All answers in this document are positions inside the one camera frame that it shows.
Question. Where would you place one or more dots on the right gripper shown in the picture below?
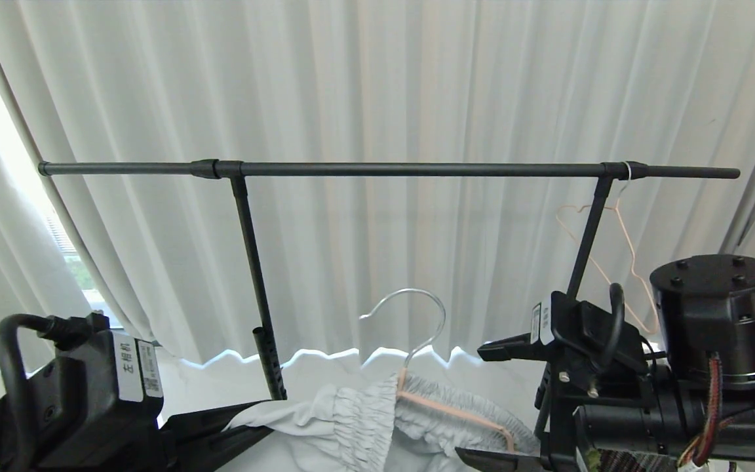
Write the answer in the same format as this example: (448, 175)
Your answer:
(626, 419)

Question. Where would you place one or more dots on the pink clothes hanger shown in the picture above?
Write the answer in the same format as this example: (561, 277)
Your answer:
(443, 413)
(633, 262)

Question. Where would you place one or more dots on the pale grey shorts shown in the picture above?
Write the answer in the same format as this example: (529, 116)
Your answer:
(351, 426)

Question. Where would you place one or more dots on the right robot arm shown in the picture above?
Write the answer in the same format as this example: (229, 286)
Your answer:
(718, 314)

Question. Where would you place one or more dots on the black clothes rack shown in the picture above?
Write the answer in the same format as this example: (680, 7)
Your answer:
(417, 169)

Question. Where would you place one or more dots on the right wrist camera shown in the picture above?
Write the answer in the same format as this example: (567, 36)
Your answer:
(603, 334)

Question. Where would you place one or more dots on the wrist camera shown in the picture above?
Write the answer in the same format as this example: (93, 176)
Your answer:
(603, 334)
(89, 406)

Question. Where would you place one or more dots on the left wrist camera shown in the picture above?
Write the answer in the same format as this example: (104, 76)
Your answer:
(89, 406)

